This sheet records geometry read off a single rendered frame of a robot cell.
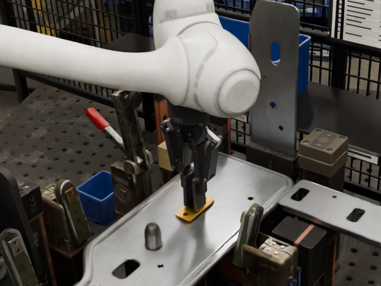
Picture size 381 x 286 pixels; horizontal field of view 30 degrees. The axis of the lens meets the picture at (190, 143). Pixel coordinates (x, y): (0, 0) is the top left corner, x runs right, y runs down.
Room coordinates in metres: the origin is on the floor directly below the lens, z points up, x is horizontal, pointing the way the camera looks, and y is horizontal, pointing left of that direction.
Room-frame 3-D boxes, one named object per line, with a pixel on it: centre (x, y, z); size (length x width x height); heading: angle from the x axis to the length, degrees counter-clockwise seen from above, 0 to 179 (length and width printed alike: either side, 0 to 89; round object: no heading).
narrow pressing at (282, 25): (1.31, -0.18, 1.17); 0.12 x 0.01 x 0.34; 51
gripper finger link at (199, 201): (1.10, -0.01, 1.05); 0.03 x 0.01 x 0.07; 141
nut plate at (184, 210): (1.11, 0.00, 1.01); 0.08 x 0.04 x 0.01; 141
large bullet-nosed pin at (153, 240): (1.01, 0.08, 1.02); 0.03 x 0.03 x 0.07
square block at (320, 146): (1.24, -0.28, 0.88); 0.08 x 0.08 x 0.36; 51
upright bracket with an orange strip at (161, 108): (1.28, 0.06, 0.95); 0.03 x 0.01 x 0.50; 141
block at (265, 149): (1.31, -0.18, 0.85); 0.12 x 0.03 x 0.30; 51
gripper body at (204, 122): (1.11, 0.00, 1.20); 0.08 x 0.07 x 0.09; 51
